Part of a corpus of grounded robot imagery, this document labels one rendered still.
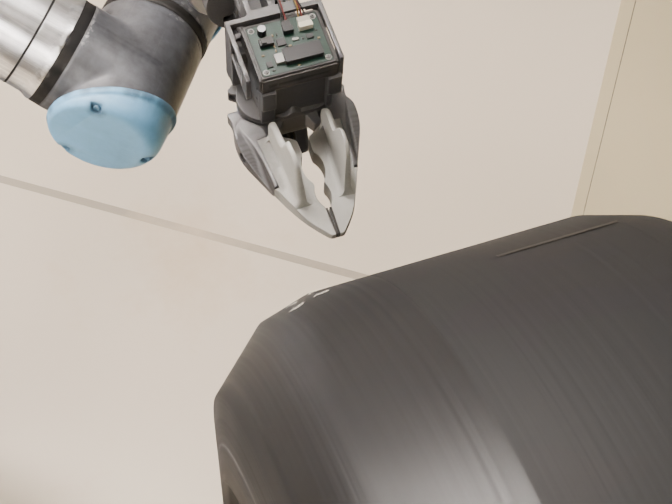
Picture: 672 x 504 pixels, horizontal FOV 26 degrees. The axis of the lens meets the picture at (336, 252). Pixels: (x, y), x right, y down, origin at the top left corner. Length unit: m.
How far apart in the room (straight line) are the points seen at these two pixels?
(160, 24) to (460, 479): 0.61
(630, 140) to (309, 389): 1.26
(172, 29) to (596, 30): 1.75
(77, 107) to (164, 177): 1.48
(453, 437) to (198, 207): 1.91
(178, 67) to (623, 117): 0.90
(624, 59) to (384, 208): 0.77
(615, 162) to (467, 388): 1.33
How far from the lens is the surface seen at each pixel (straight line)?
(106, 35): 1.14
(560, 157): 2.63
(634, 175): 1.95
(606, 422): 0.67
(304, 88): 1.03
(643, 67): 1.84
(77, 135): 1.15
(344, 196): 1.02
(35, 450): 2.35
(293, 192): 1.01
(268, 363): 0.78
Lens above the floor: 2.07
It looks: 56 degrees down
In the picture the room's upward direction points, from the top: straight up
